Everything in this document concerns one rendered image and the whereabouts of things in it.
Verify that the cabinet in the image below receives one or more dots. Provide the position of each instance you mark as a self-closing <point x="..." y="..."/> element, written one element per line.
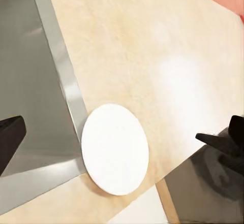
<point x="204" y="191"/>

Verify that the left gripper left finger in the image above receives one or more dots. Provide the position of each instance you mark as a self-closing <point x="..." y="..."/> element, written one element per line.
<point x="12" y="133"/>

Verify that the countertop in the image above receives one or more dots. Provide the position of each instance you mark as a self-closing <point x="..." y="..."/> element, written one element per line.
<point x="234" y="29"/>
<point x="169" y="62"/>

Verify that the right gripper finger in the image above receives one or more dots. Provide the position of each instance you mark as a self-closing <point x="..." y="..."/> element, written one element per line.
<point x="226" y="145"/>
<point x="234" y="163"/>

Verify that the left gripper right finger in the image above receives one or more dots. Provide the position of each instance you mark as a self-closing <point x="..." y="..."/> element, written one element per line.
<point x="236" y="131"/>

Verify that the saucer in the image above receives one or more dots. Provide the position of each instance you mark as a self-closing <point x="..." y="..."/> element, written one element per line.
<point x="115" y="149"/>

